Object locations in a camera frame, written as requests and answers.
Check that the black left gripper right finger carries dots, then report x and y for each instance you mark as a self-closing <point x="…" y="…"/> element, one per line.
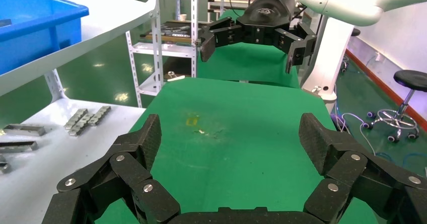
<point x="347" y="169"/>

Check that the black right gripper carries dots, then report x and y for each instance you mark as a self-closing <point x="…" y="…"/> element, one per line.
<point x="267" y="15"/>

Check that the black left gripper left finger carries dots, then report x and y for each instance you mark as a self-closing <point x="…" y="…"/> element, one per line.
<point x="130" y="172"/>

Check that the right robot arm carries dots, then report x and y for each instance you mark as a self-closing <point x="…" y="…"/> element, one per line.
<point x="350" y="2"/>

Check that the white robot torso column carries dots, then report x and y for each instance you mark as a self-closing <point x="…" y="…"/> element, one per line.
<point x="330" y="55"/>

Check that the silver binder clip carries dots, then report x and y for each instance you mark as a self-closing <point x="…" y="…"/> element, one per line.
<point x="316" y="89"/>
<point x="175" y="78"/>

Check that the white paper cup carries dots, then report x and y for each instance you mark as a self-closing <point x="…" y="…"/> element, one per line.
<point x="182" y="17"/>

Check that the brown tray with metal bars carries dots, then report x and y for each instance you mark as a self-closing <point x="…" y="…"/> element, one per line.
<point x="166" y="32"/>

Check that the white background shelf rack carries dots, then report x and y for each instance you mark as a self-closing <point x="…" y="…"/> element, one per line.
<point x="166" y="50"/>

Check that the black round stool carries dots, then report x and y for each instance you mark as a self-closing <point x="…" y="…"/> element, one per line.
<point x="412" y="79"/>
<point x="355" y="32"/>

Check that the large blue plastic bin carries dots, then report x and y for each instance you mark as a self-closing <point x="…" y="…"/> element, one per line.
<point x="36" y="39"/>

